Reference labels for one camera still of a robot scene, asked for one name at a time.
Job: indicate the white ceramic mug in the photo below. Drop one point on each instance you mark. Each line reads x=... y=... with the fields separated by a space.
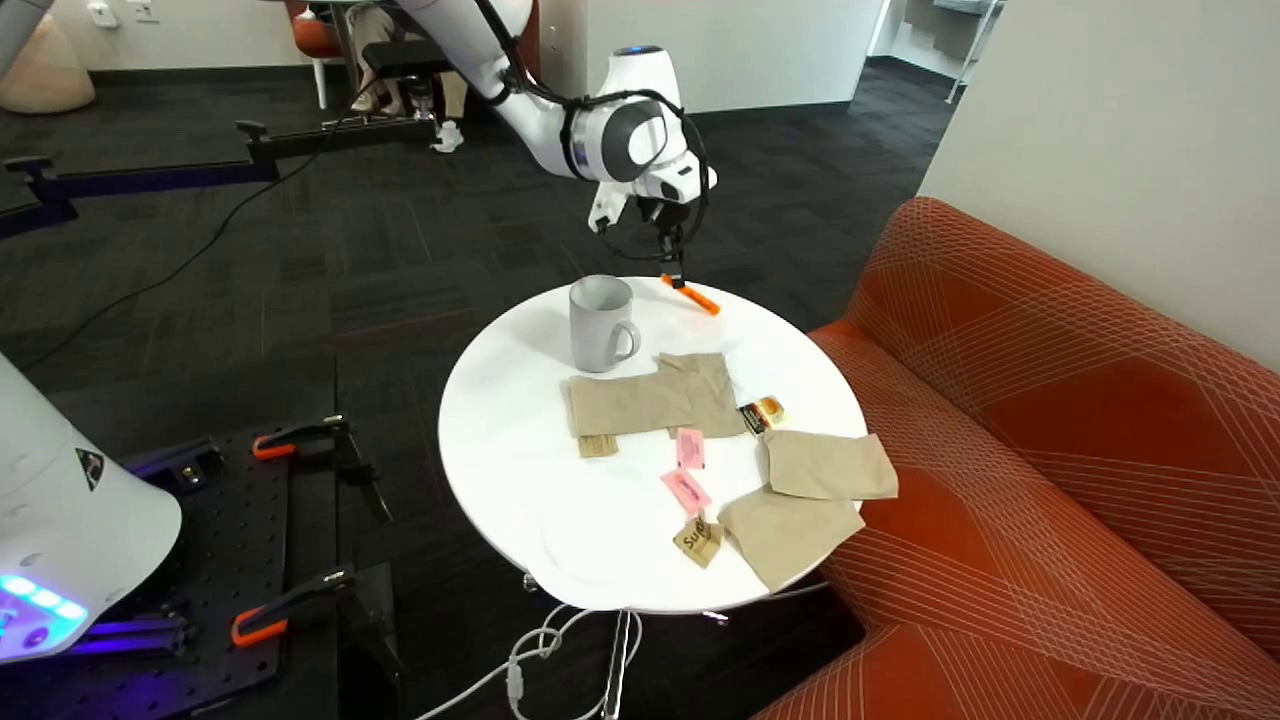
x=603 y=323

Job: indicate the white device with lights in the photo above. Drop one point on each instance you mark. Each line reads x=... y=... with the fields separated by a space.
x=76 y=532

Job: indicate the orange black clamp lower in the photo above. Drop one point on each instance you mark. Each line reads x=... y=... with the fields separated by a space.
x=275 y=619

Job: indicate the pink sugar packet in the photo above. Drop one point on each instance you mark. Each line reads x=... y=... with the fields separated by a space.
x=691 y=448
x=687 y=491

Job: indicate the dark small packet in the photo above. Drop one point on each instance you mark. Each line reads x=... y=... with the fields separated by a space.
x=760 y=412

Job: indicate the small brown packet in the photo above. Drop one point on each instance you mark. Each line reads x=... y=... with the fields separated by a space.
x=699 y=540

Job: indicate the brown napkin near mug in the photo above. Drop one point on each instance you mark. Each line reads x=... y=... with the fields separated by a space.
x=677 y=392

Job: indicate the round white table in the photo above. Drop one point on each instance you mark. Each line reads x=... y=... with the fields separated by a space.
x=603 y=532

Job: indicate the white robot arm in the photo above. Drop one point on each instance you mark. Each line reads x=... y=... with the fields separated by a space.
x=476 y=38

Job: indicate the brown napkin far side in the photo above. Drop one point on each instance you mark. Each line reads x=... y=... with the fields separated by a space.
x=816 y=467

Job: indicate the orange marker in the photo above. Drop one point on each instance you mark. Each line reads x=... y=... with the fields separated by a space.
x=691 y=292

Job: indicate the orange patterned corner sofa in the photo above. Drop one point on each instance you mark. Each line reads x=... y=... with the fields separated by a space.
x=1088 y=497

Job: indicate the pink sugar packet upper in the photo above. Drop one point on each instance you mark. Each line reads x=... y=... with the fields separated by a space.
x=691 y=448

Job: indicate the orange black clamp upper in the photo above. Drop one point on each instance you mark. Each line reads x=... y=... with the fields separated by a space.
x=287 y=441

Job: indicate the pink sugar packet lower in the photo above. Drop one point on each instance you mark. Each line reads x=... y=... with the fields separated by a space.
x=687 y=491

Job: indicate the orange black clamp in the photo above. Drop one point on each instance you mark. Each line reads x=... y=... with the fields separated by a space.
x=275 y=619
x=287 y=441

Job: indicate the brown napkin front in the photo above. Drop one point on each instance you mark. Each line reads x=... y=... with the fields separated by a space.
x=786 y=538

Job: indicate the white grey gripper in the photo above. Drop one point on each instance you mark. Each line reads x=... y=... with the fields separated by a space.
x=636 y=147

